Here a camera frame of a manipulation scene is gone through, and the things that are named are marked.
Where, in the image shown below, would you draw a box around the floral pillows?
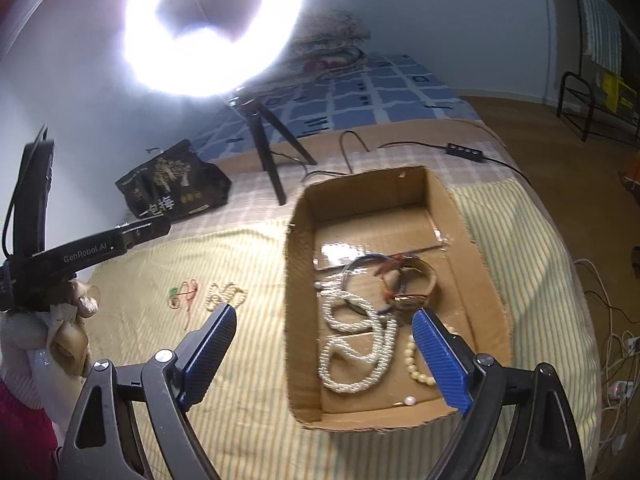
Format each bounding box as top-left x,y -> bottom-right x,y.
277,10 -> 371,78

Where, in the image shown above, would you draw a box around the small cream bead bracelet cluster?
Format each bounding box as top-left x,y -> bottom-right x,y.
205,282 -> 247,312

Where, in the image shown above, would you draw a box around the white power strip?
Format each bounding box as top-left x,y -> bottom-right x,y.
606,380 -> 637,401

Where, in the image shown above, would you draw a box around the cream large bead bracelet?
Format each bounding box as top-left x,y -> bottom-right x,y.
403,326 -> 457,387

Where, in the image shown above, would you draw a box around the long white pearl necklace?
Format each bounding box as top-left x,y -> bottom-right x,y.
316,278 -> 400,395

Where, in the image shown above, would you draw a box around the blue patterned bedsheet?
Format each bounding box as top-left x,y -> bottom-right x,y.
192,52 -> 484,162

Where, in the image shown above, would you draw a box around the gloved left hand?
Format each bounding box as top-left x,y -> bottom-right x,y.
1,280 -> 101,425

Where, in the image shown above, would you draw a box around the black cable with remote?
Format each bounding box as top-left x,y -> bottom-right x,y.
278,130 -> 534,187

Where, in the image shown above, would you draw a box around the yellow box on rack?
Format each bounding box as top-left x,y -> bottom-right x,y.
599,72 -> 638,118

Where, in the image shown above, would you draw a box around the single pearl earring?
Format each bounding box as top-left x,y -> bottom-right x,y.
394,396 -> 416,406

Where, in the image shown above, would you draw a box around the brown cardboard box tray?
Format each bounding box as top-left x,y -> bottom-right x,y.
285,167 -> 512,432

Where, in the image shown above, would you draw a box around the red cord green pendant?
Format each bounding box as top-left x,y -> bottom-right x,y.
167,278 -> 198,330

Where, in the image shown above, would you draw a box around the yellow striped blanket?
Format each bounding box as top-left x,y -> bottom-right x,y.
87,179 -> 601,479

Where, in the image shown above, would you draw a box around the dark thin bangle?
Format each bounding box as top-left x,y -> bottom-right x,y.
340,252 -> 392,315

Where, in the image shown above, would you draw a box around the black clothes rack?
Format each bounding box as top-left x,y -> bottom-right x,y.
555,0 -> 639,148

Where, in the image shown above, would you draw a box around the bright ring light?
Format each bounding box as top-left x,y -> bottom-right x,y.
122,0 -> 304,99

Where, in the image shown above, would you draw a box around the gold wooden bangle red tassel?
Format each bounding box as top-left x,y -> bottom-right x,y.
375,254 -> 438,311

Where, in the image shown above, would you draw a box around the white striped hanging cloth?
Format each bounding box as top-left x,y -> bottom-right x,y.
578,0 -> 623,76

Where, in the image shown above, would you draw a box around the black snack bag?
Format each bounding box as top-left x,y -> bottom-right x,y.
115,140 -> 232,222

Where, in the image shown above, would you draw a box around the black tripod stand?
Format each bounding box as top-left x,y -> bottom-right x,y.
226,89 -> 318,207

